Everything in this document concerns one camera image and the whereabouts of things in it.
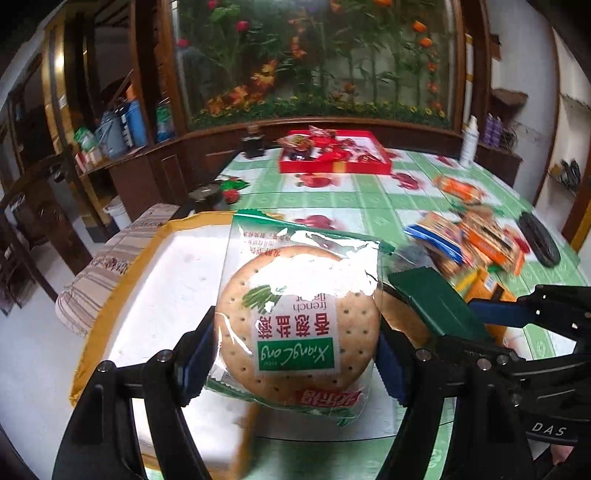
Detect black glasses case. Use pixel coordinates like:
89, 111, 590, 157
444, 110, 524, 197
517, 212, 561, 268

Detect red wrapped candy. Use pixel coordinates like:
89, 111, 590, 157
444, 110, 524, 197
222, 189, 240, 205

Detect round cracker pack green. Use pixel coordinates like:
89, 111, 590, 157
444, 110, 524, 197
205, 210, 394, 425

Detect blue Hokkaido cracker pack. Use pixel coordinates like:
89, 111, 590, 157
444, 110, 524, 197
404, 212, 464, 278

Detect purple bottles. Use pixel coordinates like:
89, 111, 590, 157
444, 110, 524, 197
482, 114, 503, 148

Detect striped cushion chair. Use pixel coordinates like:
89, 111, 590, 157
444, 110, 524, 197
55, 203, 178, 338

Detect green wrapped candy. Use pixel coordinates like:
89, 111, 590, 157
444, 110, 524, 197
221, 177, 249, 191

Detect blue thermos jug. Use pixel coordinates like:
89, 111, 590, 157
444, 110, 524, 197
124, 99, 147, 147

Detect yellow cardboard box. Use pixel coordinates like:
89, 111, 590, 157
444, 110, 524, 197
70, 211, 256, 479

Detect red candy tray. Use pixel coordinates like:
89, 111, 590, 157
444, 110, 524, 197
277, 126, 393, 175

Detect white spray bottle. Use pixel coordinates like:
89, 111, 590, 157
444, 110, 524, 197
459, 115, 480, 168

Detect orange long cracker pack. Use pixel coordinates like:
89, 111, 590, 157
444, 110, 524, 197
434, 176, 483, 205

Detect small black device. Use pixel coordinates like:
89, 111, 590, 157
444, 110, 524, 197
189, 183, 228, 212

